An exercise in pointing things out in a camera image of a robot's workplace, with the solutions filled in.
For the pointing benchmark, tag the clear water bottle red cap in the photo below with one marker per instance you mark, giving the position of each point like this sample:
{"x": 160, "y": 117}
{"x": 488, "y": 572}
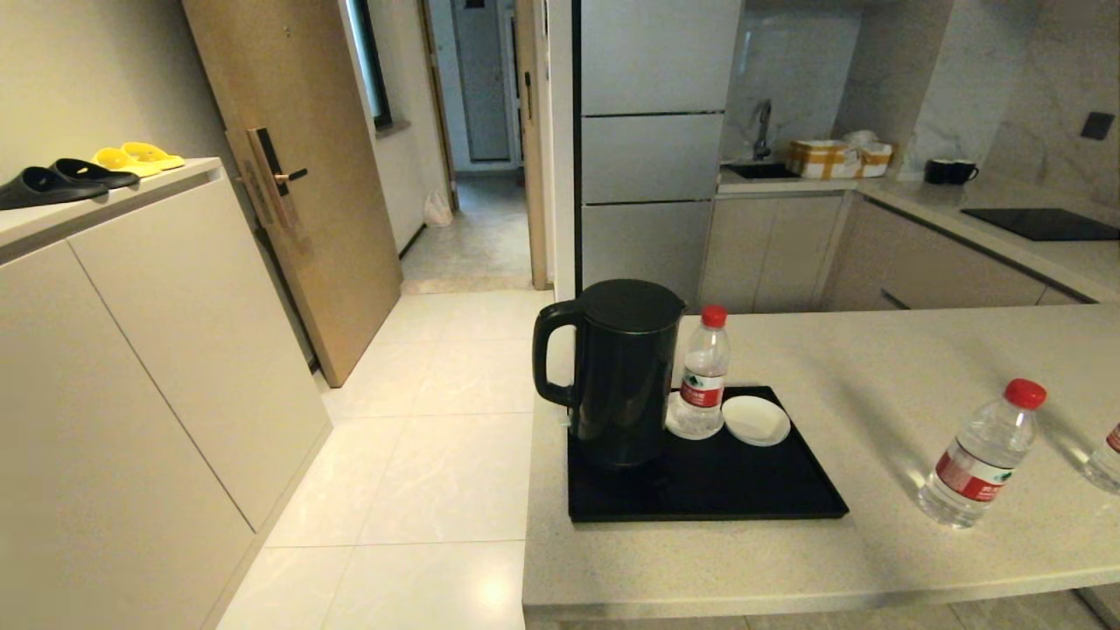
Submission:
{"x": 703, "y": 389}
{"x": 980, "y": 464}
{"x": 1107, "y": 464}

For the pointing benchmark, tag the black electric kettle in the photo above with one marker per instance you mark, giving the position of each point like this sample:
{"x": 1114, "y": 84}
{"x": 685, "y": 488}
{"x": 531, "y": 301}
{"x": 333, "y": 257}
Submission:
{"x": 623, "y": 385}

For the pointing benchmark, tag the narrow wooden door leaf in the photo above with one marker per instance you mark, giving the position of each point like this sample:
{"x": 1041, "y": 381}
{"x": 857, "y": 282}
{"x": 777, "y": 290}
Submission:
{"x": 531, "y": 175}

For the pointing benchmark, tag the round white coaster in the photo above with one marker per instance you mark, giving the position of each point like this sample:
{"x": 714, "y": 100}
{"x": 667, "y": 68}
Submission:
{"x": 675, "y": 424}
{"x": 756, "y": 421}

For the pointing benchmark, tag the white plastic bag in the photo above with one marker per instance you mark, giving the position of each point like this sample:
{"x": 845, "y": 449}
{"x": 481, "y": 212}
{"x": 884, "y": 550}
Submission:
{"x": 437, "y": 210}

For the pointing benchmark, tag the silver refrigerator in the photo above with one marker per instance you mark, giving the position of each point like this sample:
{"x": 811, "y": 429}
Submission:
{"x": 652, "y": 157}

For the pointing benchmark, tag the beige kitchen counter cabinets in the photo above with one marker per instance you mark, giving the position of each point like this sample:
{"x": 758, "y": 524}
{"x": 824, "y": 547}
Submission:
{"x": 770, "y": 254}

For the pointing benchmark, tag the white hallway door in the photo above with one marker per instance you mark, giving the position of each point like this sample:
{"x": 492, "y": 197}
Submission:
{"x": 481, "y": 87}

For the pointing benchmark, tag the wooden entrance door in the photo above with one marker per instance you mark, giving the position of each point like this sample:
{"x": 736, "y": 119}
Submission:
{"x": 324, "y": 262}

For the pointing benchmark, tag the dark kitchen sink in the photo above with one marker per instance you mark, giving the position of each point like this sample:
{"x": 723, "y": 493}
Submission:
{"x": 761, "y": 171}

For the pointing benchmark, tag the black rectangular tray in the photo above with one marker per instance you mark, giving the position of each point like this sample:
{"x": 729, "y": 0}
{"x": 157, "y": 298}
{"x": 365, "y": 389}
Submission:
{"x": 744, "y": 486}

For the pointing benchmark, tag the chrome sink faucet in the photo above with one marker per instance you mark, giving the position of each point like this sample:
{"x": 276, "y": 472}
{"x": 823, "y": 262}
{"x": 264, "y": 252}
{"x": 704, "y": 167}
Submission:
{"x": 766, "y": 115}

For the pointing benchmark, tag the large yellow checked white box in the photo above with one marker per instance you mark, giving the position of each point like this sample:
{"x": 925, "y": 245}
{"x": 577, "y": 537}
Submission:
{"x": 822, "y": 160}

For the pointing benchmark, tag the dark framed window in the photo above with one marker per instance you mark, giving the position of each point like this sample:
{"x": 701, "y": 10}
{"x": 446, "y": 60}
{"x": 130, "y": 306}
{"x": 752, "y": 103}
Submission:
{"x": 372, "y": 70}

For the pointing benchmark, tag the small yellow checked white box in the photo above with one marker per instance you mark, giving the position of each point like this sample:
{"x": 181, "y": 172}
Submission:
{"x": 875, "y": 162}

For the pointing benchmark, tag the white crumpled cloth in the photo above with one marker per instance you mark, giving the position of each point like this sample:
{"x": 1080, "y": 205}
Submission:
{"x": 862, "y": 137}

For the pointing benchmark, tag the beige shoe cabinet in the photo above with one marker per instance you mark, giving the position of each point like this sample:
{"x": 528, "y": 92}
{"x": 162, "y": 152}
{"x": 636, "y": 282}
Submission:
{"x": 175, "y": 350}

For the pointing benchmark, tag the black mug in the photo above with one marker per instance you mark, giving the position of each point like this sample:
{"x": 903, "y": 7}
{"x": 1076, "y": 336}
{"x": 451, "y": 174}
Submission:
{"x": 961, "y": 172}
{"x": 936, "y": 171}

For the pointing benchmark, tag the yellow slipper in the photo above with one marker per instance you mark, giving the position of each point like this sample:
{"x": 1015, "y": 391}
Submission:
{"x": 118, "y": 161}
{"x": 153, "y": 155}

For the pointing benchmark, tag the black slipper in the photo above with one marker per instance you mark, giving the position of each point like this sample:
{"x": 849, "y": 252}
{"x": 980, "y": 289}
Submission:
{"x": 96, "y": 172}
{"x": 44, "y": 185}

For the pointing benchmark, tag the black induction cooktop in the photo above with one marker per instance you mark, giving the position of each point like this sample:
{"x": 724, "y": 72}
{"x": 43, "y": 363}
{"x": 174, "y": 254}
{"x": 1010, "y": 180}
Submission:
{"x": 1041, "y": 225}

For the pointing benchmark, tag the dark wall socket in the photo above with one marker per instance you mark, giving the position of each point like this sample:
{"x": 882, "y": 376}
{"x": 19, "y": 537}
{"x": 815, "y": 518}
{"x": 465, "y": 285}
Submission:
{"x": 1097, "y": 126}

